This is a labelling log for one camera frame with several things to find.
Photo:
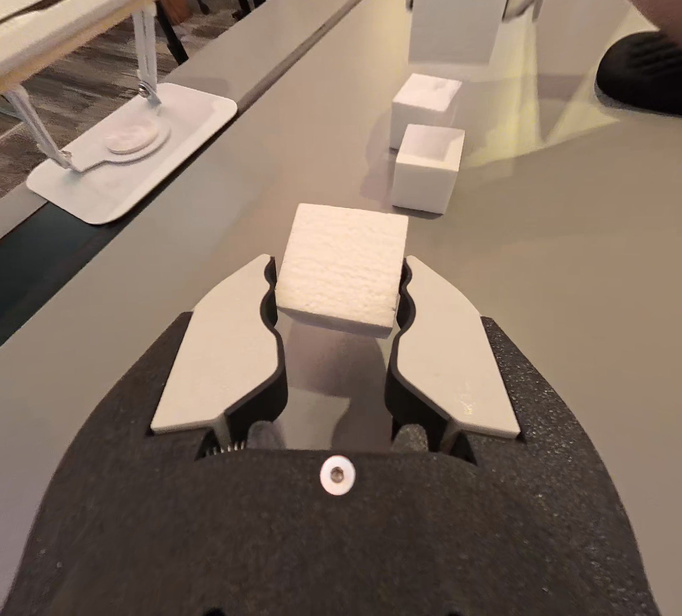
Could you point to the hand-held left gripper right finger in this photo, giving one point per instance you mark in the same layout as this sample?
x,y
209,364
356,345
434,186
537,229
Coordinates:
x,y
455,371

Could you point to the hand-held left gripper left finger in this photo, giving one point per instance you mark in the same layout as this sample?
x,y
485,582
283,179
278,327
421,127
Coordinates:
x,y
218,365

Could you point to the black padded wrist rest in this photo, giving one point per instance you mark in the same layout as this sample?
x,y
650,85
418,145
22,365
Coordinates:
x,y
644,78

